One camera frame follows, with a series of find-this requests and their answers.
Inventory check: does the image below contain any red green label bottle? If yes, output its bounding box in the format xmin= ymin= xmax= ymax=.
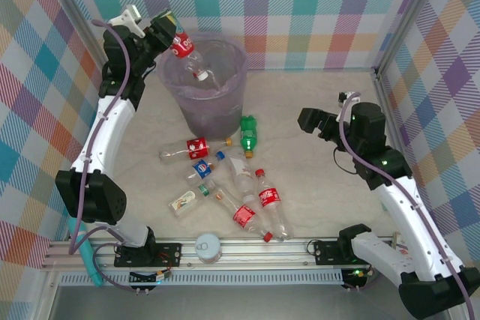
xmin=164 ymin=11 xmax=210 ymax=82

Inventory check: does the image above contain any green plastic bottle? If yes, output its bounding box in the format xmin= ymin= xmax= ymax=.
xmin=238 ymin=115 xmax=260 ymax=159

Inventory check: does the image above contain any clear white label bottle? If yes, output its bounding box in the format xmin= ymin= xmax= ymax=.
xmin=220 ymin=147 xmax=260 ymax=207

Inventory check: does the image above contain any translucent purple-lined bin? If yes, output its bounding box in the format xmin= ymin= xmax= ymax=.
xmin=155 ymin=32 xmax=249 ymax=138

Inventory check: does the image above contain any red label orange cap bottle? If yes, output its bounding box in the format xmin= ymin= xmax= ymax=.
xmin=158 ymin=136 xmax=233 ymax=166

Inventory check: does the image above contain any blue label blue cap bottle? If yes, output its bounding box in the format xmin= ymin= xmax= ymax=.
xmin=185 ymin=150 xmax=226 ymax=188

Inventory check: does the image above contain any small white label bottle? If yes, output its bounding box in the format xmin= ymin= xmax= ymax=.
xmin=167 ymin=178 xmax=218 ymax=218

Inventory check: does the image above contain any silver tin can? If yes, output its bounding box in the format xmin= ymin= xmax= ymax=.
xmin=194 ymin=232 xmax=223 ymax=265

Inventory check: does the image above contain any teal tube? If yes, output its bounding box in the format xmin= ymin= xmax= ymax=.
xmin=67 ymin=218 xmax=104 ymax=287

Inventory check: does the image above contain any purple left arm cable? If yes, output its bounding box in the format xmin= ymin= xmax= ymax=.
xmin=69 ymin=19 xmax=151 ymax=293

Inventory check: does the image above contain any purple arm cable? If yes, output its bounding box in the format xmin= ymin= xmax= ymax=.
xmin=69 ymin=19 xmax=151 ymax=293
xmin=338 ymin=91 xmax=476 ymax=320

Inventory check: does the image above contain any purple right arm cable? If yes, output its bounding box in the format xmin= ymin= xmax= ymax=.
xmin=338 ymin=91 xmax=476 ymax=320

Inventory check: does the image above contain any thin black wire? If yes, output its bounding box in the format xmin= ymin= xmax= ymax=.
xmin=332 ymin=147 xmax=361 ymax=175

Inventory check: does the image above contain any aluminium frame post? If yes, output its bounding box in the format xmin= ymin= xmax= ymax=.
xmin=373 ymin=0 xmax=447 ymax=79
xmin=43 ymin=0 xmax=117 ymax=91

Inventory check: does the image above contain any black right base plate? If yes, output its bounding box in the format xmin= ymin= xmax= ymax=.
xmin=313 ymin=240 xmax=344 ymax=265

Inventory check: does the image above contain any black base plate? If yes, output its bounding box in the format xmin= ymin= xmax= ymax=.
xmin=114 ymin=243 xmax=183 ymax=268
xmin=313 ymin=240 xmax=344 ymax=265

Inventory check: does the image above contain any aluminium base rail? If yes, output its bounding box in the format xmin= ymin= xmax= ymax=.
xmin=40 ymin=236 xmax=391 ymax=272

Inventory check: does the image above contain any black connector board with wires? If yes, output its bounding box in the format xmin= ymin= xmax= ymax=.
xmin=341 ymin=268 xmax=372 ymax=288
xmin=129 ymin=270 xmax=173 ymax=286

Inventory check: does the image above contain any white slotted cable duct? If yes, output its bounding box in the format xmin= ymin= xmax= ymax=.
xmin=59 ymin=270 xmax=344 ymax=286

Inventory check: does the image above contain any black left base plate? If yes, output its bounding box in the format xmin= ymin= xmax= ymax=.
xmin=114 ymin=243 xmax=183 ymax=268

